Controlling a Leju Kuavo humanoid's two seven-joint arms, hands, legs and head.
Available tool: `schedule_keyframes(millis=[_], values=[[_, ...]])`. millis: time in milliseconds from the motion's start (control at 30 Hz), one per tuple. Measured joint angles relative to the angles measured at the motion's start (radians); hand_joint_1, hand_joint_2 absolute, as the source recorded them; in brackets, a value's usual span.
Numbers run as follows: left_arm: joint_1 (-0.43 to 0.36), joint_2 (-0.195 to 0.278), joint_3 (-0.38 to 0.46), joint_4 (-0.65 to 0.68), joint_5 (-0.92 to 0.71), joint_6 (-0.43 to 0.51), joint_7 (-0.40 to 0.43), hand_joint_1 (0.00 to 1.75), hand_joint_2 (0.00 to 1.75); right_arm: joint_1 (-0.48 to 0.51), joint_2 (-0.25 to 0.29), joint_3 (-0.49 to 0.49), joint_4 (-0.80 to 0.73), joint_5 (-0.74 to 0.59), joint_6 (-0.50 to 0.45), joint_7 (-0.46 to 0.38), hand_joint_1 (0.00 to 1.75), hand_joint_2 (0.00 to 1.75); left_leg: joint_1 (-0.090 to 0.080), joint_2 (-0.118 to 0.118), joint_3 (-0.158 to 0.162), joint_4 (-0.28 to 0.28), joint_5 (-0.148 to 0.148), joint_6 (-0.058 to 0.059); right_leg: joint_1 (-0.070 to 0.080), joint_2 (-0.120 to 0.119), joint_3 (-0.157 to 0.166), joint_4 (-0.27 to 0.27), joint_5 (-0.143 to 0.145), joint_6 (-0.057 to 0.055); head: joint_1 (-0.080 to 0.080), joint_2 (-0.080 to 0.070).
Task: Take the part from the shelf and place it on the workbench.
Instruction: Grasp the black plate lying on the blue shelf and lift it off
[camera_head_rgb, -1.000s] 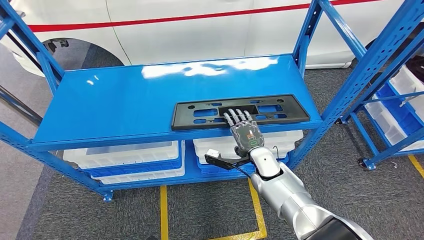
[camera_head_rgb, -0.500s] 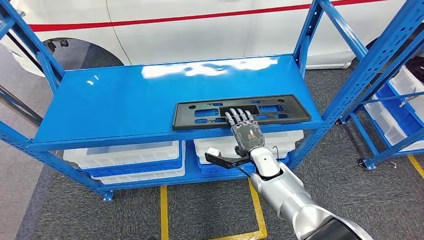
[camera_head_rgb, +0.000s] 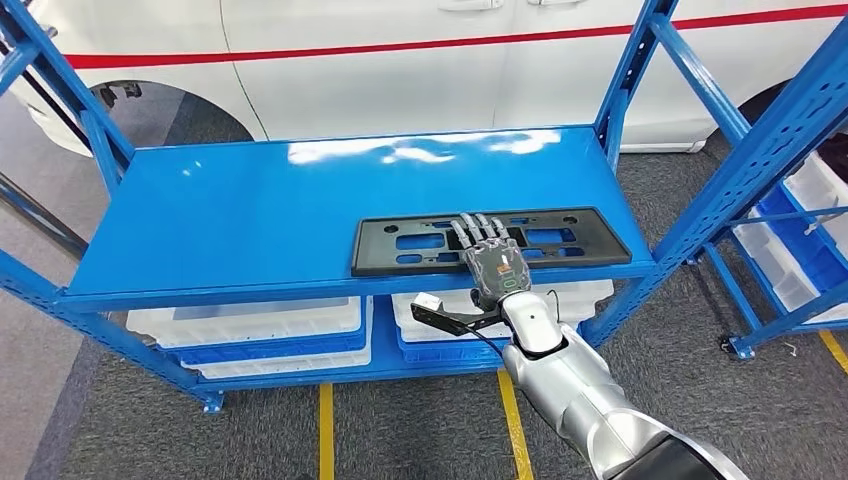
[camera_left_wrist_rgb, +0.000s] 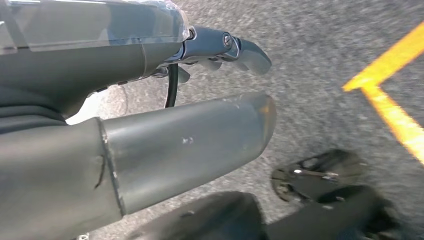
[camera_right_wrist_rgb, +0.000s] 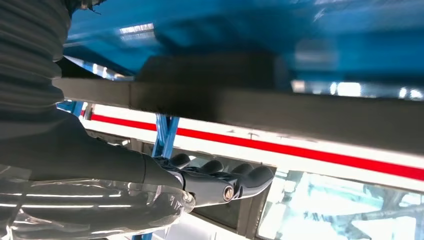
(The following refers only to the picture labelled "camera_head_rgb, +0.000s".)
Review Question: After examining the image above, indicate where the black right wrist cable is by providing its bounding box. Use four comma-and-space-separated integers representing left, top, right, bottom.
463, 289, 564, 357

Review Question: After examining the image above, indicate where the white car with red stripe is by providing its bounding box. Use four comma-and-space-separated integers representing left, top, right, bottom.
9, 0, 848, 157

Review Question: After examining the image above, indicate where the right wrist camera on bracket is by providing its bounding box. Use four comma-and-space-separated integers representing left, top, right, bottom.
410, 293, 511, 338

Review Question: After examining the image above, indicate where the blue metal shelf rack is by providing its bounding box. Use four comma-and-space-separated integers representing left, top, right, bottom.
0, 0, 848, 415

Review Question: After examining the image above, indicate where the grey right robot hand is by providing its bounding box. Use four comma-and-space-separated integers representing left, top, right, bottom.
450, 213, 533, 313

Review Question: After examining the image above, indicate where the blue shelf rack on casters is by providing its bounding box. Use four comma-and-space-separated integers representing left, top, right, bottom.
688, 119, 848, 360

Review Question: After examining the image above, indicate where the black plastic plate frame part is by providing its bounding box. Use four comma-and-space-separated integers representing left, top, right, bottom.
351, 207, 633, 278

